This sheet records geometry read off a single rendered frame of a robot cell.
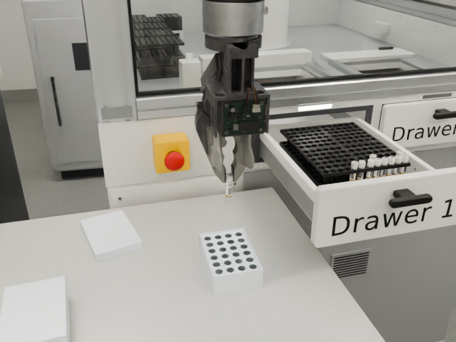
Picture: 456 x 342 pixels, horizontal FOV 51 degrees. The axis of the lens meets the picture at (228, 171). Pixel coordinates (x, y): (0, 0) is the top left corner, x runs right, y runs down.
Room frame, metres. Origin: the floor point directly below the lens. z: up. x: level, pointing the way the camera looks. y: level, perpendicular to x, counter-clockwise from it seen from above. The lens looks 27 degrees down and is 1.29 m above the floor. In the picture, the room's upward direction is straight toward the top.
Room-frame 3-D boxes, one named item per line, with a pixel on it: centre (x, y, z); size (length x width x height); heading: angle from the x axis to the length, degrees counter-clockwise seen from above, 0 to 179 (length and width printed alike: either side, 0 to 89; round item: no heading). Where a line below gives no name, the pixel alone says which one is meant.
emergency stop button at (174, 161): (0.86, 0.11, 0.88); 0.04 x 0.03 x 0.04; 105
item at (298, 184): (0.89, -0.23, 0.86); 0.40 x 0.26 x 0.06; 15
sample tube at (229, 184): (0.62, 0.00, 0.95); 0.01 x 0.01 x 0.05
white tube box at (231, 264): (0.66, 0.00, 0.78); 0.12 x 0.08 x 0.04; 13
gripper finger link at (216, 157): (0.59, 0.01, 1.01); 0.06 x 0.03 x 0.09; 13
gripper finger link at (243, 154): (0.60, -0.02, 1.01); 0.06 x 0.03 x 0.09; 13
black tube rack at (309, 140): (0.88, -0.23, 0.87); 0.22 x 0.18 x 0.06; 15
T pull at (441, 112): (1.05, -0.51, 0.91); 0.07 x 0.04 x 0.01; 105
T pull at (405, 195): (0.66, -0.29, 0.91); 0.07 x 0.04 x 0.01; 105
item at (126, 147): (1.47, -0.11, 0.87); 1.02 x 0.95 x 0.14; 105
